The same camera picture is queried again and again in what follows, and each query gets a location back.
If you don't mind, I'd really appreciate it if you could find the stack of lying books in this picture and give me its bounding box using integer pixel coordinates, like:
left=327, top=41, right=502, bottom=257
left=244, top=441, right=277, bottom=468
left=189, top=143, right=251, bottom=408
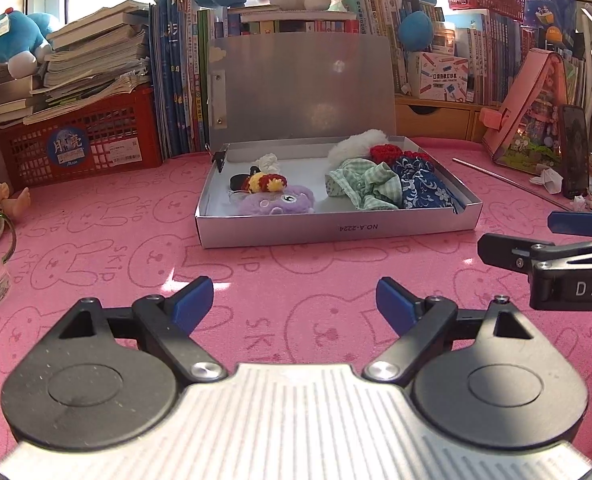
left=0, top=0, right=153, bottom=126

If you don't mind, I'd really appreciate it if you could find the row of colourful upright books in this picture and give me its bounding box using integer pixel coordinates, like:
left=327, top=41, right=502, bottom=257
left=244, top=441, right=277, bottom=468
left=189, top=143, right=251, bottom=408
left=211, top=0, right=527, bottom=103

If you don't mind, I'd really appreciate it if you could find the blue printed carton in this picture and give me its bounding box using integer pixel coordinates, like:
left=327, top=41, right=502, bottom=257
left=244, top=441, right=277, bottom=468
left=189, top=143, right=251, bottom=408
left=521, top=0, right=578, bottom=43

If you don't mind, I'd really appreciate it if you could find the pink rabbit-print table mat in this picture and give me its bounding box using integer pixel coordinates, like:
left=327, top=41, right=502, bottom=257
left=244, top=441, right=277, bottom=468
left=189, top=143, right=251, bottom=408
left=0, top=137, right=592, bottom=480

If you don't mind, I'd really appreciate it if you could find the silver cardboard box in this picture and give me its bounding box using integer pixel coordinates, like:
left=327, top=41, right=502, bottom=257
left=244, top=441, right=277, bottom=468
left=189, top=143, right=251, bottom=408
left=195, top=35, right=484, bottom=250

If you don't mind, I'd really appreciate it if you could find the white fluffy plush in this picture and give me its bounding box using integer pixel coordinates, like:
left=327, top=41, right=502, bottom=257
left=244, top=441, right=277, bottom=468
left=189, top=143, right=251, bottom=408
left=326, top=129, right=389, bottom=171

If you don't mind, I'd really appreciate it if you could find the green checked cloth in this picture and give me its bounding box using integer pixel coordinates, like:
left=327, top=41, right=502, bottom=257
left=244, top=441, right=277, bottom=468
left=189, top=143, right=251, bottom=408
left=325, top=157, right=403, bottom=211

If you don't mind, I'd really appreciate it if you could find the blue patterned pouch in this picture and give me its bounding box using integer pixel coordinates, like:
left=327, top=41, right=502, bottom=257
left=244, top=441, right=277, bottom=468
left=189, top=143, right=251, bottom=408
left=392, top=156, right=469, bottom=213

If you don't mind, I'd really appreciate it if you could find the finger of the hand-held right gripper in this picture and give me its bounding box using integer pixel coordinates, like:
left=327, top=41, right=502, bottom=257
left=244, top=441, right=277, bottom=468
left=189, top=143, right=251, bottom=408
left=477, top=232, right=592, bottom=275
left=547, top=210, right=592, bottom=237

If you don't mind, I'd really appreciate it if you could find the blue white-bellied plush toy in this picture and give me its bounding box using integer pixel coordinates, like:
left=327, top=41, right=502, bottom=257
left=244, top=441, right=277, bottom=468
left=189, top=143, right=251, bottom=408
left=363, top=0, right=439, bottom=53

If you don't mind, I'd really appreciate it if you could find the white colourful printed carton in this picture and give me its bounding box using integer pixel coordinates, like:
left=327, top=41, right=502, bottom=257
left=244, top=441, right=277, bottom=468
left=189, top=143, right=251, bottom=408
left=407, top=51, right=469, bottom=103

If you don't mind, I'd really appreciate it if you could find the red yellow crochet toy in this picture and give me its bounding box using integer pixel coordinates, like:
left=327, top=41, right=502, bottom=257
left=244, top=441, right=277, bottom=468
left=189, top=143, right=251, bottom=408
left=241, top=171, right=287, bottom=195

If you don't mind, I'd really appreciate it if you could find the large red plastic basket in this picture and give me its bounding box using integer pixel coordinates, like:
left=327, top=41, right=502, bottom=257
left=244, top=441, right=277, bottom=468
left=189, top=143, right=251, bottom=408
left=0, top=85, right=164, bottom=188

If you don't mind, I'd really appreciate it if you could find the brown-haired doll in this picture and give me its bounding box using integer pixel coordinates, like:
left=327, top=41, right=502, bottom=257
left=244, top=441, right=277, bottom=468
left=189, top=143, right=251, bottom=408
left=0, top=132, right=31, bottom=226

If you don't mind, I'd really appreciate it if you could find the row of blue picture books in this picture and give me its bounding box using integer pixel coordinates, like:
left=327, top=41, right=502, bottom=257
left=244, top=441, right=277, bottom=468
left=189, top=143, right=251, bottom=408
left=150, top=0, right=227, bottom=161

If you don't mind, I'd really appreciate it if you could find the white folded paper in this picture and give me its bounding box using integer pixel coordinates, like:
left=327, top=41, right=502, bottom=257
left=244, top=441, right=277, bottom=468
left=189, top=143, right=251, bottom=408
left=528, top=166, right=564, bottom=194

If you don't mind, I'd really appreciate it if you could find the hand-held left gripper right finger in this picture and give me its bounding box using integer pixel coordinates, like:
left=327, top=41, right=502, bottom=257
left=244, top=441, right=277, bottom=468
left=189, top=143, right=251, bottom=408
left=362, top=276, right=562, bottom=385

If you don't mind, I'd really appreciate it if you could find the blue plush toy with tag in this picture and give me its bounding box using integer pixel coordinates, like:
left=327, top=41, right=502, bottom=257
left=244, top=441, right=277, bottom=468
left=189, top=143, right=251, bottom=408
left=0, top=7, right=61, bottom=78

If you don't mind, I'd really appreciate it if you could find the purple plush toy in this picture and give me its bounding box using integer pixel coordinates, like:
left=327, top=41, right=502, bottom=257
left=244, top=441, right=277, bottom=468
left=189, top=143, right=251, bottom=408
left=238, top=184, right=317, bottom=217

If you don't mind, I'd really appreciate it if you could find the row of thin glossy books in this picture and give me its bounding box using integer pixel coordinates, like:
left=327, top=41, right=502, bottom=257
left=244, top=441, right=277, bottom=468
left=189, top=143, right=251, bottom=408
left=558, top=52, right=588, bottom=108

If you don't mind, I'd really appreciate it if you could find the pink pencil case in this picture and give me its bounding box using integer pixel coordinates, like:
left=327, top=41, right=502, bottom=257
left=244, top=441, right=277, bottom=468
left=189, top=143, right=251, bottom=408
left=480, top=49, right=586, bottom=177

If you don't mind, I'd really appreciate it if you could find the black smartphone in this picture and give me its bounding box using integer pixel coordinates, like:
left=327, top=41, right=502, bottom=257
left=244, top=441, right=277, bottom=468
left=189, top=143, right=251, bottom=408
left=560, top=105, right=590, bottom=199

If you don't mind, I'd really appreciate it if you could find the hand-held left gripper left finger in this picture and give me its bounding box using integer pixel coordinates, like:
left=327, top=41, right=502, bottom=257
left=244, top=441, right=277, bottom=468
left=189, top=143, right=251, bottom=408
left=30, top=276, right=229, bottom=385

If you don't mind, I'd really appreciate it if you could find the red crochet piece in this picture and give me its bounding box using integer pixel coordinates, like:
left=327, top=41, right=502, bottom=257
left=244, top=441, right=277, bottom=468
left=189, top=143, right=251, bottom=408
left=369, top=144, right=431, bottom=166

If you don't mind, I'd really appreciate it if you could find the thin metal rod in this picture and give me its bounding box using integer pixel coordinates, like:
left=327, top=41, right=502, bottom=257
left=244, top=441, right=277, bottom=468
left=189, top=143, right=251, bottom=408
left=452, top=157, right=574, bottom=211

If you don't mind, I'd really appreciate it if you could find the wooden drawer organizer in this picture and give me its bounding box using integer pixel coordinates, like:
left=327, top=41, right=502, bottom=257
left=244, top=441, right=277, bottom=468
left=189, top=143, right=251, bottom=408
left=395, top=94, right=497, bottom=142

